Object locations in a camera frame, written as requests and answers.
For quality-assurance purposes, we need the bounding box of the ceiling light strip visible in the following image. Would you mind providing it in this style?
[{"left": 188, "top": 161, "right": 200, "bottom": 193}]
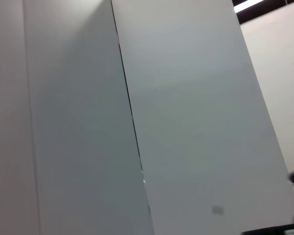
[{"left": 233, "top": 0, "right": 265, "bottom": 13}]

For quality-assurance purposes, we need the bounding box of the black glossy panel edge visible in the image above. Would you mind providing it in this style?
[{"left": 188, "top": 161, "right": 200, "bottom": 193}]
[{"left": 241, "top": 222, "right": 294, "bottom": 235}]

